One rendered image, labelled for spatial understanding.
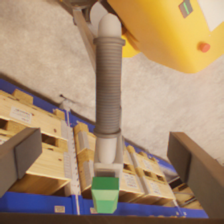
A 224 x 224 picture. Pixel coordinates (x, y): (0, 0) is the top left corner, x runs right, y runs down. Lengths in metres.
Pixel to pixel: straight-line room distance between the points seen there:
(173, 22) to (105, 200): 0.68
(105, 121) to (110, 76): 0.06
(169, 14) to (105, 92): 0.58
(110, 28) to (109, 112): 0.10
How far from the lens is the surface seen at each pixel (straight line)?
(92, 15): 1.10
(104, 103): 0.21
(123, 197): 2.16
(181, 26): 0.79
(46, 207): 1.17
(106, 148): 0.24
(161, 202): 2.90
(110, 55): 0.21
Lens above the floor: 1.50
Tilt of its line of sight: 44 degrees down
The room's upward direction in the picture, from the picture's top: 159 degrees clockwise
